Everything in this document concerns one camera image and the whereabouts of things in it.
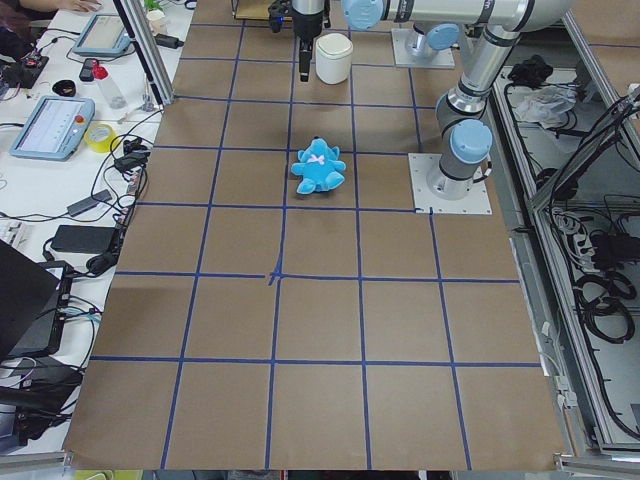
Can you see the black laptop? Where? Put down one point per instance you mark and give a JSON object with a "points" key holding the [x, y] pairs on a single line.
{"points": [[33, 297]]}

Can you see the white trash can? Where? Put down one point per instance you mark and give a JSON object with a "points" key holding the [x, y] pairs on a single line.
{"points": [[333, 58]]}

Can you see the far blue teach pendant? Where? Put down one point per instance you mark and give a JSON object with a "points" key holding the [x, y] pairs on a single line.
{"points": [[104, 35]]}

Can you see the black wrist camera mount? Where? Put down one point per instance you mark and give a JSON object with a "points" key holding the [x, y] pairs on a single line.
{"points": [[278, 11]]}

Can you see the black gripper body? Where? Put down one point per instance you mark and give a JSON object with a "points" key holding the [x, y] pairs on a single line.
{"points": [[308, 23]]}

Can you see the black remote phone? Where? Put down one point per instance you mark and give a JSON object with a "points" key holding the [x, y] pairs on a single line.
{"points": [[87, 70]]}

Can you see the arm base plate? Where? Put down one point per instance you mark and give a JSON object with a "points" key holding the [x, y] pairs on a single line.
{"points": [[411, 50], [435, 193]]}

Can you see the white paper cup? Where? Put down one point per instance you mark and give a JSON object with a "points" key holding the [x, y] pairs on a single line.
{"points": [[158, 21]]}

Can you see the clear bottle red cap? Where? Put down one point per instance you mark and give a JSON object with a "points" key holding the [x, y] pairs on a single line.
{"points": [[108, 87]]}

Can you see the aluminium frame post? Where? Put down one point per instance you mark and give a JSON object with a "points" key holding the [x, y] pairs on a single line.
{"points": [[135, 22]]}

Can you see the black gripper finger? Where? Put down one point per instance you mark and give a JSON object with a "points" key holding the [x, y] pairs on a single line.
{"points": [[305, 57]]}

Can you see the crumpled white cloth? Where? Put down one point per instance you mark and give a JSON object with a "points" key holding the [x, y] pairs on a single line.
{"points": [[546, 106]]}

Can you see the near blue teach pendant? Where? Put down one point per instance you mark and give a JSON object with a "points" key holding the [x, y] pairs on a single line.
{"points": [[54, 129]]}

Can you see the blue teddy bear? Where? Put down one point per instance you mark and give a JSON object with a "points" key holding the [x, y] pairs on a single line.
{"points": [[319, 167]]}

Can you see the blue teach pendant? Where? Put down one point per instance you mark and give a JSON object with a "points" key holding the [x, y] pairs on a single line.
{"points": [[104, 35], [54, 129]]}

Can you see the black power adapter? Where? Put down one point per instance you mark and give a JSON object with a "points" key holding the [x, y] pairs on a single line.
{"points": [[82, 239]]}

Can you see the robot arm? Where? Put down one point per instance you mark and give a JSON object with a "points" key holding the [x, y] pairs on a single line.
{"points": [[467, 140]]}

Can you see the yellow tape roll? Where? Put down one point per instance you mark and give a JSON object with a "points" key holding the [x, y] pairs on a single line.
{"points": [[100, 137]]}

